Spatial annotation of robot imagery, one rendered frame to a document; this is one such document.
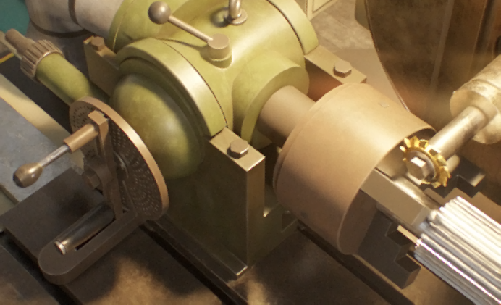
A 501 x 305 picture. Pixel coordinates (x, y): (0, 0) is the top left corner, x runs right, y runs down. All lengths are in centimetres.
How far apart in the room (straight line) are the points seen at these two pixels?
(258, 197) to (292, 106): 13
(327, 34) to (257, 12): 184
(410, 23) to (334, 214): 34
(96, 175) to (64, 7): 55
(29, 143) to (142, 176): 70
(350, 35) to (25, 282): 194
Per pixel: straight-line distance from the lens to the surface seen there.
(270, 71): 122
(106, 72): 134
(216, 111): 119
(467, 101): 116
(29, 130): 191
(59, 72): 135
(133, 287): 135
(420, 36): 135
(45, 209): 145
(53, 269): 136
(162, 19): 121
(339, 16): 319
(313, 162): 113
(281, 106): 123
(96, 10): 167
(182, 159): 122
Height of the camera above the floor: 215
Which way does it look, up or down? 50 degrees down
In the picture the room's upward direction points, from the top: straight up
